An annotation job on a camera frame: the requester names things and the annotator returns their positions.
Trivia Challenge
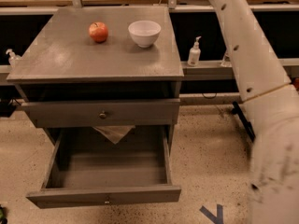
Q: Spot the grey wooden drawer cabinet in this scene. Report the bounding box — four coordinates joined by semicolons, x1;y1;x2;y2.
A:
7;5;185;210

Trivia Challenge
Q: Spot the closed grey top drawer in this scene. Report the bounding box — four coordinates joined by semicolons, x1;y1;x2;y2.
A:
21;99;179;128

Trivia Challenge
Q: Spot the open grey middle drawer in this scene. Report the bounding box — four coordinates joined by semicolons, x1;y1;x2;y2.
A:
27;126;181;208

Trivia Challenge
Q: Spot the beige cloth under drawer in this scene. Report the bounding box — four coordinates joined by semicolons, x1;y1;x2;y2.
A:
93;126;135;145

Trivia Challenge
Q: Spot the black metal stand leg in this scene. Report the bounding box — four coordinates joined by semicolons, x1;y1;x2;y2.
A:
232;102;255;141

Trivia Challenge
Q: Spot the small clear pump bottle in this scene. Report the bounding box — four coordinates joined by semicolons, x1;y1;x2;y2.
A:
6;49;21;67

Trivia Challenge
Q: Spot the white pump lotion bottle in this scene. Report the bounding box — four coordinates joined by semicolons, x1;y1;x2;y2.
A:
187;36;201;66

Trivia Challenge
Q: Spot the white ceramic bowl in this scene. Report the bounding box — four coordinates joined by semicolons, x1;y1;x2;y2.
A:
128;21;162;48

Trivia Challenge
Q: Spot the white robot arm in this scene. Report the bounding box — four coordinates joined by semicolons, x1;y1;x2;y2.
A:
208;0;299;224

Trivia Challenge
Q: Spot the red apple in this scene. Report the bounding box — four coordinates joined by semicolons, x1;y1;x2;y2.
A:
89;22;108;43

